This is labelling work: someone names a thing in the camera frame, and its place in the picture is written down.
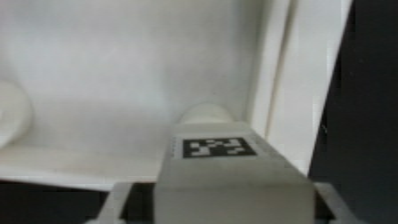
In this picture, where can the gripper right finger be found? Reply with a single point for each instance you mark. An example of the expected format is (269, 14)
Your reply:
(333, 212)

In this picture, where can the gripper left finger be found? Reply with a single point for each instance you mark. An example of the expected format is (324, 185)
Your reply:
(129, 208)

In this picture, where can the white table leg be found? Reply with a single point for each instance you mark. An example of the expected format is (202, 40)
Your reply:
(228, 182)

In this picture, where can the white square table top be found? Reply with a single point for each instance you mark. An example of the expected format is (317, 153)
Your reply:
(120, 61)

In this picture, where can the white U-shaped obstacle fence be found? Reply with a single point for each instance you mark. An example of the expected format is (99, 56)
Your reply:
(312, 44)

